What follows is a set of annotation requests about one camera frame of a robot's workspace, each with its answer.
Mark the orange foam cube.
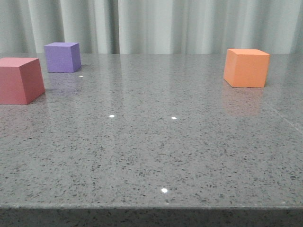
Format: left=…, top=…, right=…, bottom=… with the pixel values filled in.
left=223, top=48, right=270, bottom=88

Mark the pale green pleated curtain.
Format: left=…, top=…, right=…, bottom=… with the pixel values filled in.
left=0, top=0, right=303, bottom=54

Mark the purple foam cube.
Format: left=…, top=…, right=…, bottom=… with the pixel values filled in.
left=44, top=42, right=81, bottom=72

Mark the red foam cube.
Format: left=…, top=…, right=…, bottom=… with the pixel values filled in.
left=0, top=57, right=45, bottom=105

